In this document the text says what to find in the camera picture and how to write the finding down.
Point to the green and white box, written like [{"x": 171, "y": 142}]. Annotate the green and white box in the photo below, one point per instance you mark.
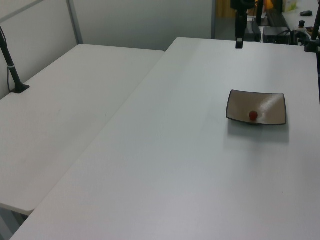
[{"x": 290, "y": 5}]

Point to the black stand with white band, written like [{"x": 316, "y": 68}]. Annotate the black stand with white band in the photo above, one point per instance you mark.
[{"x": 11, "y": 67}]

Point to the white side table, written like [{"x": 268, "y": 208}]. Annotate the white side table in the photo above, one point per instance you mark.
[{"x": 62, "y": 112}]

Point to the orange yellow object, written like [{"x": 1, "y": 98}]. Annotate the orange yellow object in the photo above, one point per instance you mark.
[{"x": 268, "y": 3}]

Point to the wide black equipment box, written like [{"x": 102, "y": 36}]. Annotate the wide black equipment box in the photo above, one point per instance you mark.
[{"x": 276, "y": 35}]

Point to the red strawberry with green top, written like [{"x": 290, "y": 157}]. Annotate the red strawberry with green top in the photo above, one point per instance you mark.
[{"x": 253, "y": 115}]

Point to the grey metal partition post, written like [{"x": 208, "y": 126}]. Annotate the grey metal partition post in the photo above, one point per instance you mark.
[{"x": 75, "y": 22}]

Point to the square brown ceramic plate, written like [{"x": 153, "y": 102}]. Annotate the square brown ceramic plate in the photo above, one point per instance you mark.
[{"x": 257, "y": 105}]

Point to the grey metal door frame post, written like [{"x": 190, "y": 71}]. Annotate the grey metal door frame post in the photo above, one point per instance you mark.
[{"x": 213, "y": 17}]

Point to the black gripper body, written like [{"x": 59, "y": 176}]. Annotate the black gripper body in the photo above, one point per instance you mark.
[{"x": 241, "y": 4}]

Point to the black vertical pole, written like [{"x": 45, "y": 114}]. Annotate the black vertical pole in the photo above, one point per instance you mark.
[{"x": 259, "y": 12}]

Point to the black computer mouse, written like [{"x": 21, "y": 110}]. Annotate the black computer mouse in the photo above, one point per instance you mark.
[{"x": 306, "y": 13}]

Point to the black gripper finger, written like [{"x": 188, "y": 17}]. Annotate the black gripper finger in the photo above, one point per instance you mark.
[
  {"x": 239, "y": 30},
  {"x": 245, "y": 25}
]

